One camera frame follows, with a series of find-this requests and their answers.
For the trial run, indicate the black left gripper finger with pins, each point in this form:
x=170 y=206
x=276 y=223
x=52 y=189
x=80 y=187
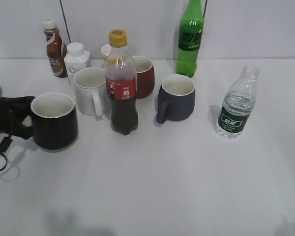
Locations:
x=18 y=105
x=19 y=129

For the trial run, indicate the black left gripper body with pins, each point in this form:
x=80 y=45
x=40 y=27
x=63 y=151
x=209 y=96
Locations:
x=6 y=119

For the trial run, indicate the black ceramic mug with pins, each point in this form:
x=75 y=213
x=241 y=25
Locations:
x=54 y=120

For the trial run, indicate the clear water bottle green label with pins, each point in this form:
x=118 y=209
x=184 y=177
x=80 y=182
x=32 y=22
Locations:
x=238 y=104

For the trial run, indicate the small yellow-white cup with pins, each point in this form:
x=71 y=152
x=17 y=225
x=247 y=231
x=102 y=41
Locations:
x=105 y=51

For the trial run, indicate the brown coffee drink bottle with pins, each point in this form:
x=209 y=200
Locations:
x=55 y=47

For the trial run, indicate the white ceramic mug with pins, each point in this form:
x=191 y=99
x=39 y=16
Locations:
x=91 y=92

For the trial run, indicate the white plastic bottle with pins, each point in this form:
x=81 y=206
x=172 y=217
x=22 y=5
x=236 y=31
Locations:
x=76 y=59

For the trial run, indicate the cola bottle yellow cap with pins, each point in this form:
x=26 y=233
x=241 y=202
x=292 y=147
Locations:
x=121 y=82

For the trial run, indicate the red ceramic mug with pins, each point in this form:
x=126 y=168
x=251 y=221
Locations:
x=145 y=76

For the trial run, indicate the grey-blue ceramic mug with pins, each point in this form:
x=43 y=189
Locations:
x=176 y=98

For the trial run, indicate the green soda bottle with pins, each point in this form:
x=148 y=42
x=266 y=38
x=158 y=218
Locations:
x=189 y=38

